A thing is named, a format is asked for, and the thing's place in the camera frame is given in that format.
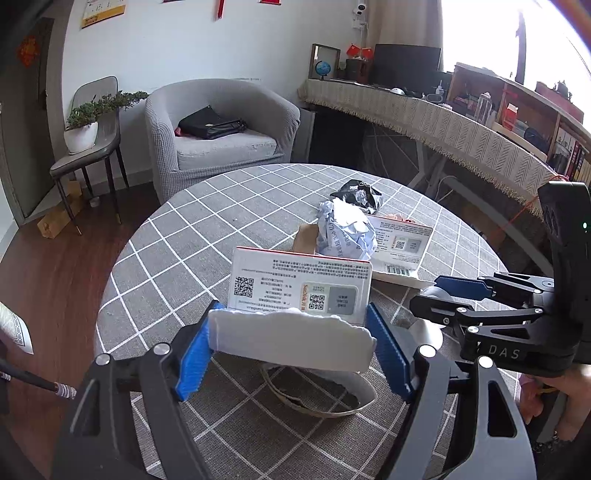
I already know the black cable with metal end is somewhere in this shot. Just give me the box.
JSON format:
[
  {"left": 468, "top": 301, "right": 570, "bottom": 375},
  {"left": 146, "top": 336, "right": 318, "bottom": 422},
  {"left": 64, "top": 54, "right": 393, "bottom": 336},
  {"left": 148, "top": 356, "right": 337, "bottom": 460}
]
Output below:
[{"left": 0, "top": 357, "right": 77, "bottom": 400}]

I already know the dark wooden box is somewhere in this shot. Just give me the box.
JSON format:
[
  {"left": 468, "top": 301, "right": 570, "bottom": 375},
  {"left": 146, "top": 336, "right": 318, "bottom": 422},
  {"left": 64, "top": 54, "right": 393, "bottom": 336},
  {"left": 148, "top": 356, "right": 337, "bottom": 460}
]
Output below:
[{"left": 345, "top": 58, "right": 372, "bottom": 84}]

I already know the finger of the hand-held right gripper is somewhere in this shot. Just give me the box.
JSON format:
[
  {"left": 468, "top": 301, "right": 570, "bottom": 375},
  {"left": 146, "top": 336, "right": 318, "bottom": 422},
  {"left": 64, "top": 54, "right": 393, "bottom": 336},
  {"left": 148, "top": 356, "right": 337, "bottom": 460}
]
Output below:
[
  {"left": 434, "top": 271, "right": 556, "bottom": 308},
  {"left": 409, "top": 294, "right": 549, "bottom": 332}
]

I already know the printed paper ball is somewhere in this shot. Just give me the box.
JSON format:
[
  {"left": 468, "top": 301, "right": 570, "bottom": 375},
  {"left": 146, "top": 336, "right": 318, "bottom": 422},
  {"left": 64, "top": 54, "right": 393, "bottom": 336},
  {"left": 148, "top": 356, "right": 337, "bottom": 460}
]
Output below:
[{"left": 316, "top": 199, "right": 378, "bottom": 261}]

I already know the white tissue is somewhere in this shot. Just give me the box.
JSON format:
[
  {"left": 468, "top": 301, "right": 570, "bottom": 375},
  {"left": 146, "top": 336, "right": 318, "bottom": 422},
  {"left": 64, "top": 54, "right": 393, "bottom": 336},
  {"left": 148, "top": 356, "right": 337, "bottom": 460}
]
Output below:
[{"left": 208, "top": 308, "right": 378, "bottom": 373}]

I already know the grey armchair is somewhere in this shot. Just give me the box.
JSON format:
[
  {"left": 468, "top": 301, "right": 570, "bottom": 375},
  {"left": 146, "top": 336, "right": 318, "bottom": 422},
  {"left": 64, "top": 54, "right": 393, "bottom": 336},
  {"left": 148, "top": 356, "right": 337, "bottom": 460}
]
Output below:
[{"left": 144, "top": 78, "right": 301, "bottom": 206}]

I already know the brown paper piece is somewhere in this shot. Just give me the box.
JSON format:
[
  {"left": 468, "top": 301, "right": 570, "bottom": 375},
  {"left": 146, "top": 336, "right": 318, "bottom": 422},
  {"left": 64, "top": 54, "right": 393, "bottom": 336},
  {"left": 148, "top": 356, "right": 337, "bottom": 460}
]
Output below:
[{"left": 293, "top": 224, "right": 320, "bottom": 254}]

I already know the black plastic bag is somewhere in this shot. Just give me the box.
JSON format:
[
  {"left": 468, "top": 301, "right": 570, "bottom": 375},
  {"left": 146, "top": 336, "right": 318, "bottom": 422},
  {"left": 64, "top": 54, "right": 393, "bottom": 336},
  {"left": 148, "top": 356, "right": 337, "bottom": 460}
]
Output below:
[{"left": 330, "top": 179, "right": 384, "bottom": 215}]

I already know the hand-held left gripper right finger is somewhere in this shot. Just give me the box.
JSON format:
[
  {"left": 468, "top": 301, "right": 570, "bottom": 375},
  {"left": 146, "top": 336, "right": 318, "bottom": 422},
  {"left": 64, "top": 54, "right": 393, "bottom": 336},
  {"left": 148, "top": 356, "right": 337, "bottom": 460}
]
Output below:
[{"left": 366, "top": 302, "right": 539, "bottom": 480}]

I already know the black handbag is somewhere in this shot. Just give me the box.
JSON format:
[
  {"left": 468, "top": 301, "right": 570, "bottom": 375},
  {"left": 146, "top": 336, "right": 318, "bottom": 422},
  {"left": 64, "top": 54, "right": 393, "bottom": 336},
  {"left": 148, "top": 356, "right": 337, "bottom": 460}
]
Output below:
[{"left": 178, "top": 105, "right": 247, "bottom": 140}]

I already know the white card package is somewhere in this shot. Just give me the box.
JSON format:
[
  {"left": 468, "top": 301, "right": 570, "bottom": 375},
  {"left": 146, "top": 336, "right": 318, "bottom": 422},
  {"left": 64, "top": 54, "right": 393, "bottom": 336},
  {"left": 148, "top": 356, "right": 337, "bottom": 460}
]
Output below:
[
  {"left": 367, "top": 213, "right": 435, "bottom": 287},
  {"left": 228, "top": 247, "right": 373, "bottom": 326}
]

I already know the white crushed paper cup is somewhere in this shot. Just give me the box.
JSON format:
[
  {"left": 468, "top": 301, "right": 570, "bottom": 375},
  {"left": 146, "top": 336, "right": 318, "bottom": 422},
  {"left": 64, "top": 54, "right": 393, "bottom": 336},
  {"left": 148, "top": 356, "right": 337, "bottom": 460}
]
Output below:
[{"left": 409, "top": 285, "right": 446, "bottom": 354}]

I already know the beige curtain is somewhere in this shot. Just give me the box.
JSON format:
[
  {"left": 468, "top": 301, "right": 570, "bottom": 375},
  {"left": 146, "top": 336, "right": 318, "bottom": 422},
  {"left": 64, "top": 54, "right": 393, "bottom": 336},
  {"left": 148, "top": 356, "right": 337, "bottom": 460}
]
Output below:
[{"left": 367, "top": 0, "right": 446, "bottom": 49}]

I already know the red paper door decoration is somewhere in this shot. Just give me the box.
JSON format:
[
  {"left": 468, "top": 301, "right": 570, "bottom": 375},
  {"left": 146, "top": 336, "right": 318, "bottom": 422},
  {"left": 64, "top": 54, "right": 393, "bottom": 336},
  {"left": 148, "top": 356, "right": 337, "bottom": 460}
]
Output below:
[{"left": 17, "top": 38, "right": 40, "bottom": 68}]

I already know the white patterned tablecloth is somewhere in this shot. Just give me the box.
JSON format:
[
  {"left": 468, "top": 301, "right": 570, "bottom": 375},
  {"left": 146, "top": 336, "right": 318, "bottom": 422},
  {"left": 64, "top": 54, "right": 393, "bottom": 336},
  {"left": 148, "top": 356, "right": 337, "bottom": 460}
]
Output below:
[{"left": 0, "top": 302, "right": 35, "bottom": 355}]

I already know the wall calendar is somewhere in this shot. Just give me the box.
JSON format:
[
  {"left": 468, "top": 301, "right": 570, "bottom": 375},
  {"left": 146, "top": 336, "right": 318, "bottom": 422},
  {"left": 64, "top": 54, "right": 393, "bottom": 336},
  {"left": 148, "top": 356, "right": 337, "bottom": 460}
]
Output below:
[{"left": 81, "top": 0, "right": 127, "bottom": 29}]

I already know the black computer tower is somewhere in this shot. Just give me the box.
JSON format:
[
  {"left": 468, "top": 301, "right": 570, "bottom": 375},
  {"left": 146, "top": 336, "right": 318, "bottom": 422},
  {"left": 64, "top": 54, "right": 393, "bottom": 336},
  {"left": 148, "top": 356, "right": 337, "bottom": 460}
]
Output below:
[{"left": 299, "top": 107, "right": 317, "bottom": 163}]

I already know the grey dining chair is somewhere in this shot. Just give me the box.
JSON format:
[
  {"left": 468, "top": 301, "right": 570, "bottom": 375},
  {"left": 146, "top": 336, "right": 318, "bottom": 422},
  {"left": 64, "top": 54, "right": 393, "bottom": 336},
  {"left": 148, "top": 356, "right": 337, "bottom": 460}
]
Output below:
[{"left": 49, "top": 76, "right": 130, "bottom": 236}]

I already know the beige fringed tablecloth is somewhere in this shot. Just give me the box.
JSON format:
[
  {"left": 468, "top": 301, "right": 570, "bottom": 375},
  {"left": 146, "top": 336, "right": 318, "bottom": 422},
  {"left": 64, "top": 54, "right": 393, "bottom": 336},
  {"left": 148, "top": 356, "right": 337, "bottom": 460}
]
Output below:
[{"left": 298, "top": 78, "right": 566, "bottom": 217}]

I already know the cardboard box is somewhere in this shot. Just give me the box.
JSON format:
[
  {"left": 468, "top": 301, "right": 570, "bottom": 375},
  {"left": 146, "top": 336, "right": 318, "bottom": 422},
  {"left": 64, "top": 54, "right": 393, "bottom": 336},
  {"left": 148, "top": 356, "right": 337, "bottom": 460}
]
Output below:
[{"left": 37, "top": 180, "right": 86, "bottom": 239}]

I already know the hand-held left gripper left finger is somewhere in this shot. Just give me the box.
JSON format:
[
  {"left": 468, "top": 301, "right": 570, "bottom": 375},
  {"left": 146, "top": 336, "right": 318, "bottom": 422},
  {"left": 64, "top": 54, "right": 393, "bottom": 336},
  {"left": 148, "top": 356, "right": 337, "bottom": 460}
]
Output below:
[{"left": 51, "top": 300, "right": 222, "bottom": 480}]

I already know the grey door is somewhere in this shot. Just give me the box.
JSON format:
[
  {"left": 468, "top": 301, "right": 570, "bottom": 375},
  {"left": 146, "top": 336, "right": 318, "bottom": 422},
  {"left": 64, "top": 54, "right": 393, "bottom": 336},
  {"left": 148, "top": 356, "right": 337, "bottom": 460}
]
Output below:
[{"left": 0, "top": 17, "right": 63, "bottom": 227}]

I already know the wooden bookshelf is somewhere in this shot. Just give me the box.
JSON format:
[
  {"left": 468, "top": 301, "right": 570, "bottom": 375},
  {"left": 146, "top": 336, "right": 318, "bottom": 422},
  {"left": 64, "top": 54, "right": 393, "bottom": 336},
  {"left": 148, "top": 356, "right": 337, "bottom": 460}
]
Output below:
[{"left": 448, "top": 62, "right": 591, "bottom": 185}]

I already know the white desk frame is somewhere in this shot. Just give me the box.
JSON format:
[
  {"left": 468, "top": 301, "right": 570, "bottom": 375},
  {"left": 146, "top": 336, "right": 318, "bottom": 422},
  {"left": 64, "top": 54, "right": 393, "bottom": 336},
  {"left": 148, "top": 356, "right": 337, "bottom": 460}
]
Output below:
[{"left": 406, "top": 138, "right": 509, "bottom": 199}]

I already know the white security camera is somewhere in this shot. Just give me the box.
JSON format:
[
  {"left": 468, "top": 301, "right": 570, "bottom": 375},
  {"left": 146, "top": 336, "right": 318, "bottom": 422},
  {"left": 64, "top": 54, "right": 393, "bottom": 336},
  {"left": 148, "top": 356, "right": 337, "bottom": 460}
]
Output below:
[{"left": 348, "top": 2, "right": 370, "bottom": 28}]

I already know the black monitor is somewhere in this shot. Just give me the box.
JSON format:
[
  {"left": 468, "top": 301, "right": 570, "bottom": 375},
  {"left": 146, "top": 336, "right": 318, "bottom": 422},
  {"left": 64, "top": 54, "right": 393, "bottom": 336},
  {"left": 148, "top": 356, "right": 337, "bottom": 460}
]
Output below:
[{"left": 372, "top": 44, "right": 443, "bottom": 88}]

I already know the wooden picture frame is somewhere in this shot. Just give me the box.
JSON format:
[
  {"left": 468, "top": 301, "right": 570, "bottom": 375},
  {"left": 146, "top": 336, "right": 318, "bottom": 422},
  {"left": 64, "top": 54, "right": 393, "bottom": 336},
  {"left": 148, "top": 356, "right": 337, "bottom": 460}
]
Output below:
[{"left": 308, "top": 44, "right": 341, "bottom": 81}]

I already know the potted plant in white pot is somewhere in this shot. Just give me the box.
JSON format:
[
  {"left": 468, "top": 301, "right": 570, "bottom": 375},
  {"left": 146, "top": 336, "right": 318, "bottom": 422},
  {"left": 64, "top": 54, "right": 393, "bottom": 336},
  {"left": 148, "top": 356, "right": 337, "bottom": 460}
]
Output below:
[{"left": 65, "top": 91, "right": 149, "bottom": 155}]

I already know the grey checked tablecloth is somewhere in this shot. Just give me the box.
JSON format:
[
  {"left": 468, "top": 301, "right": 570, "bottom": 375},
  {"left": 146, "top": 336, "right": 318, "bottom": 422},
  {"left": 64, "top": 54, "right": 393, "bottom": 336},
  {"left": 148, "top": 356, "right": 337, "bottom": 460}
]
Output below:
[{"left": 95, "top": 163, "right": 522, "bottom": 480}]

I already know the person's right hand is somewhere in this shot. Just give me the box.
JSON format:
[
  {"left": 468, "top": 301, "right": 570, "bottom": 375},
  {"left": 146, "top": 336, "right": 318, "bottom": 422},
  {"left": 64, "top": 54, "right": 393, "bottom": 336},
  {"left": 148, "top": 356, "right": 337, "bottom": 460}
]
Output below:
[{"left": 517, "top": 355, "right": 591, "bottom": 441}]

